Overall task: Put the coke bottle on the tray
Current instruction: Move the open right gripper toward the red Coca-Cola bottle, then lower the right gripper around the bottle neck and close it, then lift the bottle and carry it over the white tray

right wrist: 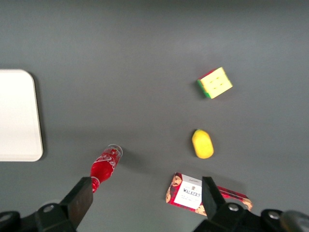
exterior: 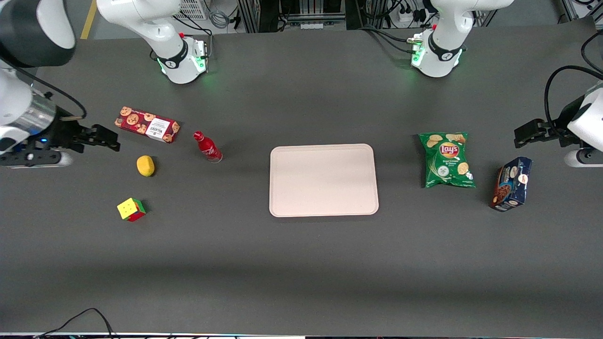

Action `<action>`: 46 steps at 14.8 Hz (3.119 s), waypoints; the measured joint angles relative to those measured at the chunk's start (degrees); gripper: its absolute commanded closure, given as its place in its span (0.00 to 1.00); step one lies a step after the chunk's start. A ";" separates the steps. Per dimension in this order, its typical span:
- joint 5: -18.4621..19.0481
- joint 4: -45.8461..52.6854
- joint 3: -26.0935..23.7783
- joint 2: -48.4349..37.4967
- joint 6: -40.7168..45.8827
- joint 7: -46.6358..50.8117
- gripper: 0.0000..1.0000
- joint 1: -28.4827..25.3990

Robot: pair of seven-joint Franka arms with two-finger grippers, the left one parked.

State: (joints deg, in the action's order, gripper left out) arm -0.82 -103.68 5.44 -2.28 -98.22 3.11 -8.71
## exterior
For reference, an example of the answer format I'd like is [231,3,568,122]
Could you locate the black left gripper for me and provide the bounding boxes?
[513,97,587,148]

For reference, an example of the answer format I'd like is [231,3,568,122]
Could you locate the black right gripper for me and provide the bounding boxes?
[40,108,121,153]

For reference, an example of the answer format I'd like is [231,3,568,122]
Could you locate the red coke bottle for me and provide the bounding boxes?
[193,130,223,163]

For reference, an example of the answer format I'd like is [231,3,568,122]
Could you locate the cream plastic tray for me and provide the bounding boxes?
[269,144,380,218]

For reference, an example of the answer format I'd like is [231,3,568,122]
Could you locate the red cookie box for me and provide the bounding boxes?
[114,106,181,144]

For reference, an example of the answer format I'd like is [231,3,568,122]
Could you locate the yellow lemon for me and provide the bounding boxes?
[136,155,155,178]

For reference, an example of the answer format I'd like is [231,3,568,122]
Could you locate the blue chocolate cookie box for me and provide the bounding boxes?
[489,156,533,212]

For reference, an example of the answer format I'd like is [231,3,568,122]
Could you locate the colourful rubik's cube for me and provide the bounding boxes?
[117,197,147,222]

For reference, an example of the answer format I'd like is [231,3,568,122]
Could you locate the green Lay's chips bag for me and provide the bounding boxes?
[418,132,476,189]

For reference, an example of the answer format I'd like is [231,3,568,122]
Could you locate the white vented box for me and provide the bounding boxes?
[175,0,209,21]

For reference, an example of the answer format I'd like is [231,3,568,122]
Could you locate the white power strip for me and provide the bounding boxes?
[397,7,427,25]

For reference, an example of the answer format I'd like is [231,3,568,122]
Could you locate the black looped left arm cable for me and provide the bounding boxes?
[544,65,603,138]

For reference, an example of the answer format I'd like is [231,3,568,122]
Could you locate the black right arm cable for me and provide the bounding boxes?
[0,56,88,121]

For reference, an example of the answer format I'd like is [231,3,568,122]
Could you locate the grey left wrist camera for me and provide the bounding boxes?
[564,147,603,168]

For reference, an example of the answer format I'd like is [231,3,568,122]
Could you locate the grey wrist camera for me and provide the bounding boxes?
[0,150,74,169]
[564,147,603,168]

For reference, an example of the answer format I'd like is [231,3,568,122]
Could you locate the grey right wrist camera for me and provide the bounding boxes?
[0,150,74,169]

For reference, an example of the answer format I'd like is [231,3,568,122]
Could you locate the black curved cable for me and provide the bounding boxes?
[581,30,603,75]

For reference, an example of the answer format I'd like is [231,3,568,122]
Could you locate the grey coiled cable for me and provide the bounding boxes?
[209,8,232,30]

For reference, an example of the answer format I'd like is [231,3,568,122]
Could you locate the thin black table-edge cable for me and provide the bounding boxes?
[35,308,116,339]

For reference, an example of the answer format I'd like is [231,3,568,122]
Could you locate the black base cable bundle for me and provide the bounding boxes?
[360,24,427,55]

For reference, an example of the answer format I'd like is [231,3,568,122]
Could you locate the aluminium frame rack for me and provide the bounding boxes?
[237,0,383,33]

